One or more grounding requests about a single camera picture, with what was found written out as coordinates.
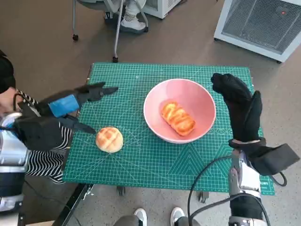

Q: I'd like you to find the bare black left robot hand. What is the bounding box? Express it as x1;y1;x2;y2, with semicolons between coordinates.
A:
36;81;119;135

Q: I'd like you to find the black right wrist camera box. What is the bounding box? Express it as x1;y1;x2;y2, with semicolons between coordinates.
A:
248;143;301;176

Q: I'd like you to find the long twisted bread loaf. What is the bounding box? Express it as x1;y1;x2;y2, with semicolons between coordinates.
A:
161;100;197;137

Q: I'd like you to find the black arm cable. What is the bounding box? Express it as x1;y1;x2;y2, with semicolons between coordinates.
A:
12;93;25;111
187;155;236;226

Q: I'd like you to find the person's hand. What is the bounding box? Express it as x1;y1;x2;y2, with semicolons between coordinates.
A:
0;94;15;116

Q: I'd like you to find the white freezer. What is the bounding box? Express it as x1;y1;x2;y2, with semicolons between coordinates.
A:
143;0;183;19

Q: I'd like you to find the grey office chair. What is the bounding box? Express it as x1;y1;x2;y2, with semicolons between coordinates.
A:
71;0;150;63

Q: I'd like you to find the black metal frame bar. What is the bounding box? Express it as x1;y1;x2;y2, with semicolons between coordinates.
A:
50;185;94;226

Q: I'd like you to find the green cutting mat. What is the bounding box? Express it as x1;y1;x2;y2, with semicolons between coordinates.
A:
61;62;276;196

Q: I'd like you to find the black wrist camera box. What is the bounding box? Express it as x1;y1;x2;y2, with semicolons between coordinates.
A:
248;143;301;176
14;100;63;151

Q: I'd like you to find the white mesh-front cabinet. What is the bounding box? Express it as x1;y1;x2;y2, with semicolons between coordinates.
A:
213;0;301;63

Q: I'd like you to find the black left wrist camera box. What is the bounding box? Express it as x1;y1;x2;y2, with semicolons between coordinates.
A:
14;100;63;151

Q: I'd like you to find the small black cable loop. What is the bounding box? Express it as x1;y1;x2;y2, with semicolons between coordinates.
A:
270;171;287;187

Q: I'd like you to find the round bread bun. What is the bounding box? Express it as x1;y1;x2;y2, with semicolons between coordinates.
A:
95;127;124;154

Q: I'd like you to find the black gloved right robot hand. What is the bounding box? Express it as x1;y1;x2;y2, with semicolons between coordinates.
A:
210;73;263;143

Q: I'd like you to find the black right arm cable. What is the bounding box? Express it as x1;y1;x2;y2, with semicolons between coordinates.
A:
187;155;236;226

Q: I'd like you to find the pink bowl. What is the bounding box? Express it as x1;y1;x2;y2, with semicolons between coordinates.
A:
143;79;216;144

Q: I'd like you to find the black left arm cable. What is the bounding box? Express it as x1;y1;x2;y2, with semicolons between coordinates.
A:
12;93;25;111

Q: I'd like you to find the person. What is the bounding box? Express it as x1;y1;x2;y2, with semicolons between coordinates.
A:
0;49;72;184
104;0;149;33

